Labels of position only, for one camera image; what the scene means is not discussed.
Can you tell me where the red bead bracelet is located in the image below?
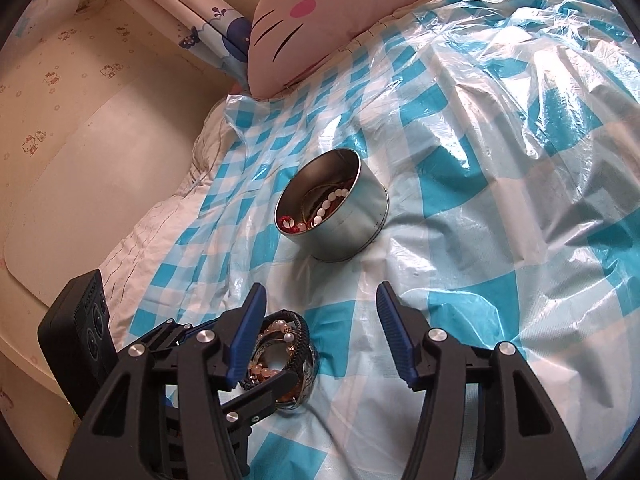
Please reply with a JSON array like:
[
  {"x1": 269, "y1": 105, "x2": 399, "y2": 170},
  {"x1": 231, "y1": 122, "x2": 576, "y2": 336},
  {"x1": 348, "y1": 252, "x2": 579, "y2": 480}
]
[{"x1": 278, "y1": 214, "x2": 309, "y2": 236}]

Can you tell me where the pink pearl bracelet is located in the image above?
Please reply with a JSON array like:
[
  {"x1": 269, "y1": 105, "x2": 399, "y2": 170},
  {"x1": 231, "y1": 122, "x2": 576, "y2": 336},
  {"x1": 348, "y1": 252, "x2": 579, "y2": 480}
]
[{"x1": 247, "y1": 321, "x2": 297, "y2": 386}]

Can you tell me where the white paper sheet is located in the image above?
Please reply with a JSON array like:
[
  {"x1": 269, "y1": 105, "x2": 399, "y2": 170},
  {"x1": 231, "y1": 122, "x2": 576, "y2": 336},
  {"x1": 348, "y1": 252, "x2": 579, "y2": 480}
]
[{"x1": 14, "y1": 0, "x2": 84, "y2": 42}]

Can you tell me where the cream bed frame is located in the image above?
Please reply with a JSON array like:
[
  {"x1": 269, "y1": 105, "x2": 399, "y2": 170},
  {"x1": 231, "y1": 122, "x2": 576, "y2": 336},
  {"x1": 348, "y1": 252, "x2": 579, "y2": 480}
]
[{"x1": 0, "y1": 75, "x2": 213, "y2": 386}]

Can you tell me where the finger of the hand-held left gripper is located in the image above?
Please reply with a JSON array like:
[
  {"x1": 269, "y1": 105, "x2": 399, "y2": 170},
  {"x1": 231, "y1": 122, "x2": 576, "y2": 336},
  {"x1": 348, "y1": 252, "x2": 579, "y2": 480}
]
[
  {"x1": 142, "y1": 320, "x2": 199, "y2": 354},
  {"x1": 219, "y1": 373, "x2": 301, "y2": 427}
]

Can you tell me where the whale print blue cloth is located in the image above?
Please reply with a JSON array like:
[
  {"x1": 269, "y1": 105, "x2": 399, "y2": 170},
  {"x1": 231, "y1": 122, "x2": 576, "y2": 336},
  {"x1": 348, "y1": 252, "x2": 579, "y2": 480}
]
[{"x1": 177, "y1": 5, "x2": 257, "y2": 86}]

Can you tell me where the black braided bracelet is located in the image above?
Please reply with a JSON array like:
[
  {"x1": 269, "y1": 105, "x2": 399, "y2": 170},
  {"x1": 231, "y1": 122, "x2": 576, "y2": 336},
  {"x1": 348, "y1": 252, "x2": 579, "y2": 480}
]
[{"x1": 260, "y1": 310, "x2": 312, "y2": 377}]

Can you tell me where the white quilt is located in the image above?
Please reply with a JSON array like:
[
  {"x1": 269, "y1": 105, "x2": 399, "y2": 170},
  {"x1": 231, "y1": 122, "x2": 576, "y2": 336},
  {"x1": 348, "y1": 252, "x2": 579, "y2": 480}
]
[{"x1": 106, "y1": 95, "x2": 251, "y2": 347}]

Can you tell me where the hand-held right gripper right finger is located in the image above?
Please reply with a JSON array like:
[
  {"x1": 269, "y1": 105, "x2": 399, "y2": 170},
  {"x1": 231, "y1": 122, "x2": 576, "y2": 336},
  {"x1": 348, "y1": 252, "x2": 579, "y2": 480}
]
[{"x1": 376, "y1": 281, "x2": 586, "y2": 480}]

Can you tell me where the pink cat face pillow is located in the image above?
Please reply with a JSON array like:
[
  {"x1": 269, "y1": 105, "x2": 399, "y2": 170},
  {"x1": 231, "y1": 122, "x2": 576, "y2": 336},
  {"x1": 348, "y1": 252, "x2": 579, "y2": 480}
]
[{"x1": 247, "y1": 0, "x2": 506, "y2": 101}]

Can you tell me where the blue checkered plastic sheet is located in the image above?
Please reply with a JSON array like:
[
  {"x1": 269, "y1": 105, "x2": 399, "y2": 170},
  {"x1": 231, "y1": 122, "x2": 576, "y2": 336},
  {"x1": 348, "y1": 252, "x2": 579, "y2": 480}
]
[{"x1": 132, "y1": 0, "x2": 640, "y2": 480}]

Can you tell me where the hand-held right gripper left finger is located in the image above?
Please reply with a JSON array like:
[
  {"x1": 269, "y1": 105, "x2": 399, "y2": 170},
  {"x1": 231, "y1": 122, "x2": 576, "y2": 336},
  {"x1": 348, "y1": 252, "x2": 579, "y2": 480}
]
[{"x1": 57, "y1": 282, "x2": 268, "y2": 480}]

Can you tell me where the white bead bracelet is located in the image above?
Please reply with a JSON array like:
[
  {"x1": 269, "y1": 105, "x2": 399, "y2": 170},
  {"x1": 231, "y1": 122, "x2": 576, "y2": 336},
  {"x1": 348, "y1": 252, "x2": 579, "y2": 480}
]
[{"x1": 311, "y1": 186, "x2": 352, "y2": 227}]

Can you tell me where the engraved silver bangle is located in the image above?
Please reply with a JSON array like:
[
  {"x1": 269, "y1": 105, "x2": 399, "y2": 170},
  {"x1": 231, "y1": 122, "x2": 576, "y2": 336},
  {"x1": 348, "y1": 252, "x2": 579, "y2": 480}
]
[{"x1": 240, "y1": 340, "x2": 321, "y2": 413}]

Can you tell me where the round metal tin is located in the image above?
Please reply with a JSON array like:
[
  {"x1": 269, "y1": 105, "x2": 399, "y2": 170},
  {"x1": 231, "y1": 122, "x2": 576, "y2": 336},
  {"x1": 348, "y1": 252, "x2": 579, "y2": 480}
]
[{"x1": 274, "y1": 148, "x2": 390, "y2": 264}]

